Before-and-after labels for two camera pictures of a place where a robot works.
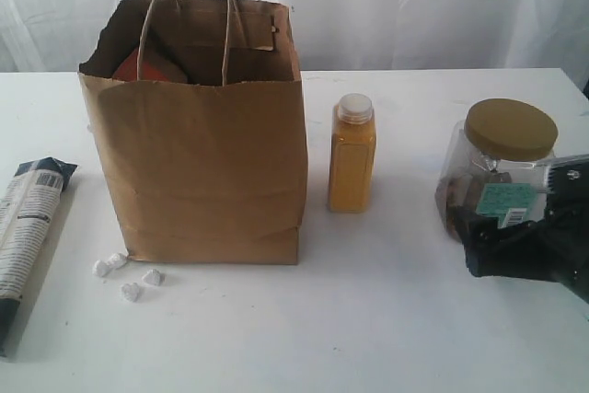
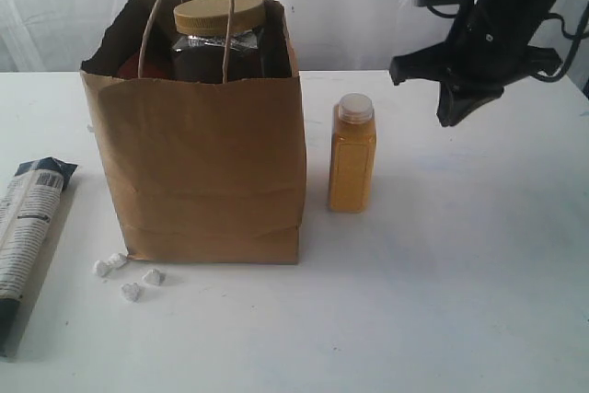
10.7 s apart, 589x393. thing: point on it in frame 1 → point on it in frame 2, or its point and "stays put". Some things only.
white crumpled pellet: [131, 292] stays put
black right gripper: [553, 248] → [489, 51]
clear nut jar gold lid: [494, 163] → [199, 53]
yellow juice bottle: [352, 155] stays put
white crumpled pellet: [100, 268] stays put
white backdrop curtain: [352, 11] stays put
